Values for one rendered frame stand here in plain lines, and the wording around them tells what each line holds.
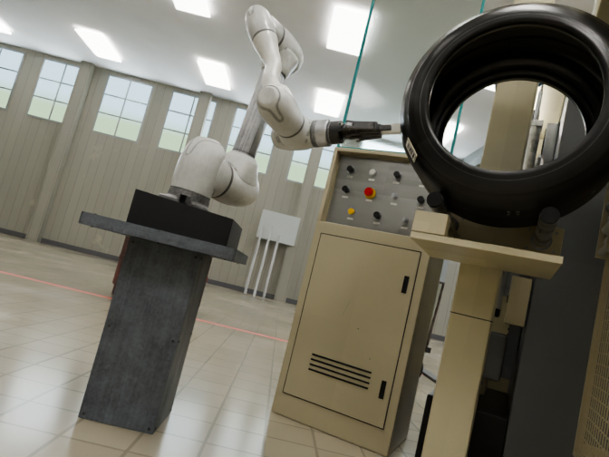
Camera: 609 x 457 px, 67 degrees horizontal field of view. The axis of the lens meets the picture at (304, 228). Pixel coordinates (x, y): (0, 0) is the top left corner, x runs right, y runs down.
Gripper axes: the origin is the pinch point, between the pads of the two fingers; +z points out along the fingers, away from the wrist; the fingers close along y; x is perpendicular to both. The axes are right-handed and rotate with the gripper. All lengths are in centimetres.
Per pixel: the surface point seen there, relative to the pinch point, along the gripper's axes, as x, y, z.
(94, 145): -301, 670, -958
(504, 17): -24.2, -12.7, 31.4
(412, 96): -4.0, -12.2, 8.3
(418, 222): 31.5, -8.7, 11.4
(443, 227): 32.6, -8.7, 18.1
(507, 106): -18.0, 28.4, 32.1
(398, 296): 48, 63, -9
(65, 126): -336, 619, -1012
